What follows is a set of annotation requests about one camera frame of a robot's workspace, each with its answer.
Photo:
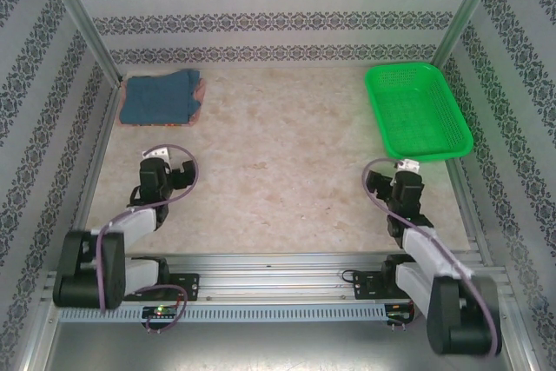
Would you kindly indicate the green plastic basket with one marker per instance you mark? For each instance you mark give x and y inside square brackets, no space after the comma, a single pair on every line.
[412,119]

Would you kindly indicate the blue t-shirt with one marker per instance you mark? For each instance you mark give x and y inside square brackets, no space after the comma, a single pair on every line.
[152,101]

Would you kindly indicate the pink pixel-print t-shirt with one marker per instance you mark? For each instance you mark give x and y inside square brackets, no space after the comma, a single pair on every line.
[201,89]

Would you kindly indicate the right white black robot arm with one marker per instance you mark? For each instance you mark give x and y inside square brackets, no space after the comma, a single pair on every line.
[460,314]

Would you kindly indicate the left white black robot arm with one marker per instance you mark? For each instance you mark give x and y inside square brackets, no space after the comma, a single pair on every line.
[91,266]

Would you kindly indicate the right circuit board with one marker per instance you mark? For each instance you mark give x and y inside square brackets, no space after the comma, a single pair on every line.
[397,312]

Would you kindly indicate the circuit board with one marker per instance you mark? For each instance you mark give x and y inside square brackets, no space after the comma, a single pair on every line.
[397,312]
[160,311]

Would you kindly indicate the left circuit board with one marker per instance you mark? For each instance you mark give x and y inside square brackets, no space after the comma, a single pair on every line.
[160,311]

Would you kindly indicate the grey metal sheet tray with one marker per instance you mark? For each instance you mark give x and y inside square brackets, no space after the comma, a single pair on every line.
[278,349]

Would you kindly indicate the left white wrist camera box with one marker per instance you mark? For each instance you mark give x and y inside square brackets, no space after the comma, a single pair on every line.
[158,154]

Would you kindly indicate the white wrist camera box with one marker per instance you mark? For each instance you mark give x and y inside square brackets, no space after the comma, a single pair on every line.
[408,165]
[158,154]

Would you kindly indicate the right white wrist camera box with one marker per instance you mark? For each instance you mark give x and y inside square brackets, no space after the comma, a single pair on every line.
[408,165]

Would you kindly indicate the left aluminium side rail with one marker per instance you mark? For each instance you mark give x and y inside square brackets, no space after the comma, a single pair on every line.
[101,136]

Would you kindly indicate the aluminium side rail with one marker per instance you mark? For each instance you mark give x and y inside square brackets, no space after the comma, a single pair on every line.
[101,136]
[471,214]

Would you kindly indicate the right aluminium side rail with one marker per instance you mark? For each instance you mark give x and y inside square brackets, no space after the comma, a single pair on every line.
[471,214]

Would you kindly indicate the right black mount plate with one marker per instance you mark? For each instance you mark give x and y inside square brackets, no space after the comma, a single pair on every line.
[365,286]

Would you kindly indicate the black mount plate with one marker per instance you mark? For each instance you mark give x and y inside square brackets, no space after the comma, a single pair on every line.
[187,286]
[365,286]

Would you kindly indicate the left black mount plate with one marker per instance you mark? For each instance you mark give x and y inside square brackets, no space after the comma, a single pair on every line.
[187,286]

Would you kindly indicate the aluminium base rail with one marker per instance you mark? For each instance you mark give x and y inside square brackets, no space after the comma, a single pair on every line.
[269,280]

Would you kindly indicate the left aluminium frame post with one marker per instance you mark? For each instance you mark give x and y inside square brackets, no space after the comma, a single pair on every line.
[80,15]

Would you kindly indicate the aluminium frame post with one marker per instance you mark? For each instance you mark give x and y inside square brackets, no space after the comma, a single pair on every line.
[464,15]
[80,15]

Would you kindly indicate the right aluminium frame post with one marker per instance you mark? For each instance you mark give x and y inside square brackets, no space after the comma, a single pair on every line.
[464,15]

